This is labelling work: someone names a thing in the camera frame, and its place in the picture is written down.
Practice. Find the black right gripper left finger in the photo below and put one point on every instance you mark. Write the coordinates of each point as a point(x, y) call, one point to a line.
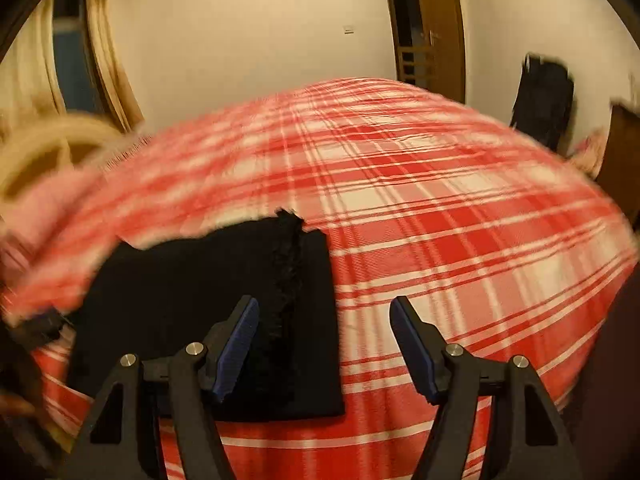
point(227, 344)

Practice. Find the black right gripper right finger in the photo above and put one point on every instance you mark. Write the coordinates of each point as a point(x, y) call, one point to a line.
point(421, 345)

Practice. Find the black pants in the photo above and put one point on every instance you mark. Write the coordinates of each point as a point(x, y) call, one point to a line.
point(153, 302)

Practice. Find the person's left hand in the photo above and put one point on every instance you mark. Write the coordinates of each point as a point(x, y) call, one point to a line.
point(23, 454)

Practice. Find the pink pillow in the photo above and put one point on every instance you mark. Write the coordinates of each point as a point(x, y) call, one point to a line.
point(38, 214)

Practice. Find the red white plaid bedsheet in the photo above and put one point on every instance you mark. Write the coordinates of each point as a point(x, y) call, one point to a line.
point(496, 241)

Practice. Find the cream wooden headboard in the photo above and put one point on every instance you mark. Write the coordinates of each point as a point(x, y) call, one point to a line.
point(50, 144)

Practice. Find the beige patterned curtain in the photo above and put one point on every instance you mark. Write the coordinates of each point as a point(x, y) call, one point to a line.
point(58, 57)

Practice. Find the pink items on floor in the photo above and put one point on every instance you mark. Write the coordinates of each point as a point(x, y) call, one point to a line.
point(589, 154)

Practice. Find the brown wooden dresser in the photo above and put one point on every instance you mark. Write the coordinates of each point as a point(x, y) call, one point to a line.
point(619, 174)

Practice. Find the black suitcase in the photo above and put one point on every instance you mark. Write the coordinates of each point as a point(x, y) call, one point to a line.
point(544, 102)

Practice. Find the brown wooden door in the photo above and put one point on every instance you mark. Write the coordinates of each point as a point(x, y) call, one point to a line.
point(429, 45)

